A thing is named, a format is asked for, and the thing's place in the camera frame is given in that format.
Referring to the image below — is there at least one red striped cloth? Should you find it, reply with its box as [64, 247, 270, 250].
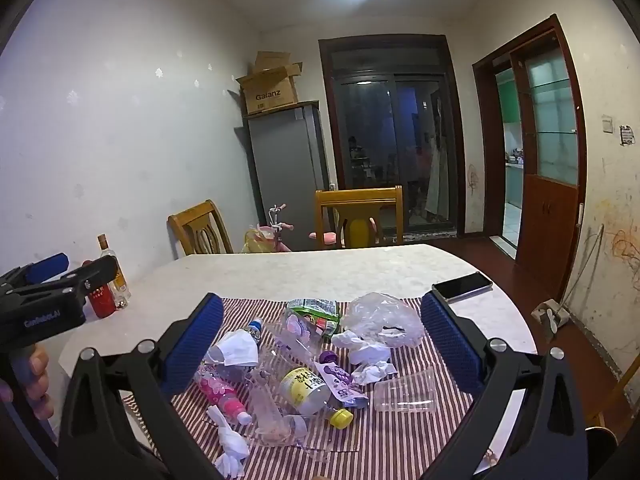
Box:
[122, 297, 493, 480]

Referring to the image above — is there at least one clear plastic bag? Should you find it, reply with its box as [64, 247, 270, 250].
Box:
[341, 292, 426, 350]

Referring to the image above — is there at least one wooden doorway frame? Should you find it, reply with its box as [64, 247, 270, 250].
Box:
[472, 14, 588, 302]

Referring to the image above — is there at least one twisted white tissue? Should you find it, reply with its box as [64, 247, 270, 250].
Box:
[206, 405, 251, 478]

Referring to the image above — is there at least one grey refrigerator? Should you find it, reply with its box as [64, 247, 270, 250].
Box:
[243, 101, 332, 253]

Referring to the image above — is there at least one person's left hand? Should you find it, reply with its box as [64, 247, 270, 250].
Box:
[29, 347, 55, 423]

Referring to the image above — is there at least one yellow cap plastic bottle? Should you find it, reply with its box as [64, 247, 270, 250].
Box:
[279, 367, 354, 429]

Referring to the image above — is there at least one clear liquor bottle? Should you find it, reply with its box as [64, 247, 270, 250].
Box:
[97, 234, 132, 309]

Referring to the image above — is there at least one clear plastic wrapper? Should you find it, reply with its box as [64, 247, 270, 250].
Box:
[247, 367, 307, 448]

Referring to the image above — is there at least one green snack packet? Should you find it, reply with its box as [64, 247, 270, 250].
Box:
[286, 297, 341, 343]

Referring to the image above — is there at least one purple spout pouch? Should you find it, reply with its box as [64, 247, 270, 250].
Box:
[314, 351, 370, 409]

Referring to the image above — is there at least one large white tissue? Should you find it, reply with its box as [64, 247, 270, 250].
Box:
[331, 330, 392, 366]

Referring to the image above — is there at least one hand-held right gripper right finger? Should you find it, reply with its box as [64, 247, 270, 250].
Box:
[420, 290, 588, 480]

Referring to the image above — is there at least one pink children's tricycle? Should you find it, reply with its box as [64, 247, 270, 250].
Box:
[241, 204, 383, 254]

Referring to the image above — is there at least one pink plastic bottle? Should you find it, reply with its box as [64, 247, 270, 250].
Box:
[197, 365, 253, 426]

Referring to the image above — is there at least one white dustpan with handle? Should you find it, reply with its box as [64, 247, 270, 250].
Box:
[531, 224, 606, 334]

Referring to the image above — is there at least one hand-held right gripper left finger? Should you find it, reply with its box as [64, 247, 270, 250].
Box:
[59, 292, 226, 480]

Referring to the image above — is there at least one black smartphone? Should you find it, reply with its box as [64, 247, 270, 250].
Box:
[432, 271, 493, 303]

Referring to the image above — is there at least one white face mask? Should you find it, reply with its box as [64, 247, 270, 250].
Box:
[202, 330, 259, 368]

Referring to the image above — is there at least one dark sliding glass door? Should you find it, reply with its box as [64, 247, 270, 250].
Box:
[319, 35, 466, 244]

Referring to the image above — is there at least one clear plastic cup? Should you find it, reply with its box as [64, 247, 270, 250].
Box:
[372, 367, 437, 414]

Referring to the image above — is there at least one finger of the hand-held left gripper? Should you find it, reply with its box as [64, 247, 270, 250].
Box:
[0, 253, 70, 295]
[10, 255, 121, 307]

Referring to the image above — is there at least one clear plastic packaging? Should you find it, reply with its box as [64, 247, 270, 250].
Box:
[262, 310, 333, 367]

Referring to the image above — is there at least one red glass bottle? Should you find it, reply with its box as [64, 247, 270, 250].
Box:
[82, 259, 118, 319]

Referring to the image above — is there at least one small white tissue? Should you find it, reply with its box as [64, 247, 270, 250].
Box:
[351, 361, 398, 386]

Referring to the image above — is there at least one small blue cap bottle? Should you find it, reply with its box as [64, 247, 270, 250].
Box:
[240, 318, 264, 346]

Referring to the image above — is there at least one large cardboard box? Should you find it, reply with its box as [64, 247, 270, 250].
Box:
[236, 62, 303, 115]

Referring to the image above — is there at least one green kitchen counter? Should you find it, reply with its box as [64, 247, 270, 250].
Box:
[505, 157, 526, 208]

